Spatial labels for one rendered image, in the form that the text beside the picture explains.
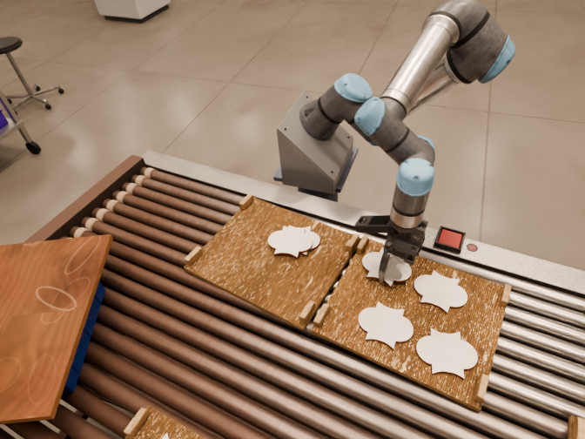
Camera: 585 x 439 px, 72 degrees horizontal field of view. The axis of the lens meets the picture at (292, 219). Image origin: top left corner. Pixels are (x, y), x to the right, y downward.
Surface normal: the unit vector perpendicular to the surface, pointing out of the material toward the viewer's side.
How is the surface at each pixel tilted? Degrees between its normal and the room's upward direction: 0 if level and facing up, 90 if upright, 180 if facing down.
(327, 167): 42
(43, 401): 0
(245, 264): 0
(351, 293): 0
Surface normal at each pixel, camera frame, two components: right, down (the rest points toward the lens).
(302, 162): -0.35, 0.68
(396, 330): -0.07, -0.70
